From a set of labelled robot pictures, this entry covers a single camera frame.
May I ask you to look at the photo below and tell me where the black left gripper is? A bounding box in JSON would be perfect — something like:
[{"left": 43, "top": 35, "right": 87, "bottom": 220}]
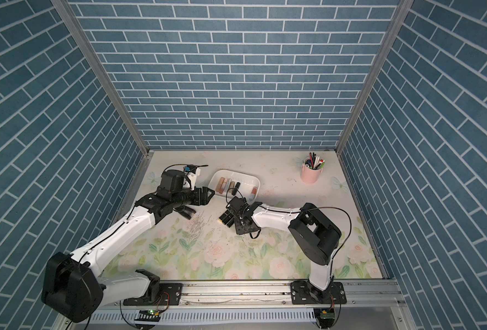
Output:
[{"left": 170, "top": 186, "right": 215, "bottom": 208}]

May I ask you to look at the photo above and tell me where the beige lip gloss tube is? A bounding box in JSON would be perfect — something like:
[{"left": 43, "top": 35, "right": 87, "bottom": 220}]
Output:
[{"left": 216, "top": 177, "right": 226, "bottom": 194}]

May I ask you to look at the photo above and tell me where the black round lipstick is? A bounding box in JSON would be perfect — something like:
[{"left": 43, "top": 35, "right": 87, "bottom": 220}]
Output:
[{"left": 232, "top": 181, "right": 241, "bottom": 195}]

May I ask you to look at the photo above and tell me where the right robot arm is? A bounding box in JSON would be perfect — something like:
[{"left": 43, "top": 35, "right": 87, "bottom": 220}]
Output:
[{"left": 220, "top": 197, "right": 342, "bottom": 292}]

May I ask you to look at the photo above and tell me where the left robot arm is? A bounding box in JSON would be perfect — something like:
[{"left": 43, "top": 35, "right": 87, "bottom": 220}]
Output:
[{"left": 41, "top": 165, "right": 215, "bottom": 323}]

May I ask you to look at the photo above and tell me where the black silver-band lipstick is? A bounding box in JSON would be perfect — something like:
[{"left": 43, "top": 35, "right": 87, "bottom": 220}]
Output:
[{"left": 226, "top": 216, "right": 234, "bottom": 228}]

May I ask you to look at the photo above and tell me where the white storage box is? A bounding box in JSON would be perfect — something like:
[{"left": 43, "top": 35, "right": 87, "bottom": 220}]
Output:
[{"left": 209, "top": 170, "right": 261, "bottom": 204}]

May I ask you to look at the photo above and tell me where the detached black gripper finger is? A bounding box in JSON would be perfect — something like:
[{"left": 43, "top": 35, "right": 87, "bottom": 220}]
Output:
[{"left": 174, "top": 206, "right": 196, "bottom": 220}]

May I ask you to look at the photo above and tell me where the pink metal pen bucket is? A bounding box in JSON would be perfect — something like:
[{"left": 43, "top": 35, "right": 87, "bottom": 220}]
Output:
[{"left": 300, "top": 164, "right": 323, "bottom": 184}]

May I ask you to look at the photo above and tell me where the right green circuit board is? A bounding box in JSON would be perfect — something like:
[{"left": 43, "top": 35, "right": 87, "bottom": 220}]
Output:
[{"left": 314, "top": 309, "right": 336, "bottom": 329}]

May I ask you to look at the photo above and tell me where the green circuit board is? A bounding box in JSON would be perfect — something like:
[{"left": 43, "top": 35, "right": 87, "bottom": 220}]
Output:
[
  {"left": 314, "top": 309, "right": 336, "bottom": 329},
  {"left": 134, "top": 309, "right": 161, "bottom": 323}
]

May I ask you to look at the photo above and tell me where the left green circuit board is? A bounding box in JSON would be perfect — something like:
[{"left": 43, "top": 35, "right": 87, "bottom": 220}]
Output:
[{"left": 134, "top": 309, "right": 161, "bottom": 323}]

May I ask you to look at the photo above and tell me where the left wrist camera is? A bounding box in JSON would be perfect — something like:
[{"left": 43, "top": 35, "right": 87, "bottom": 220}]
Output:
[{"left": 184, "top": 165, "right": 201, "bottom": 191}]

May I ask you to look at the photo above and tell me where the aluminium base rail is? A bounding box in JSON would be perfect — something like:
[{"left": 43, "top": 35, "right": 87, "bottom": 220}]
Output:
[{"left": 53, "top": 280, "right": 418, "bottom": 330}]

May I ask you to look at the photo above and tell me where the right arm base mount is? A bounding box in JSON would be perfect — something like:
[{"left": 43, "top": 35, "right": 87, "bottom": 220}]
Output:
[{"left": 290, "top": 280, "right": 347, "bottom": 305}]

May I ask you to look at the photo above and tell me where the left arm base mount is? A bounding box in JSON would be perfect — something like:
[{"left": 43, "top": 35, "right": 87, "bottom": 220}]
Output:
[{"left": 122, "top": 282, "right": 183, "bottom": 307}]

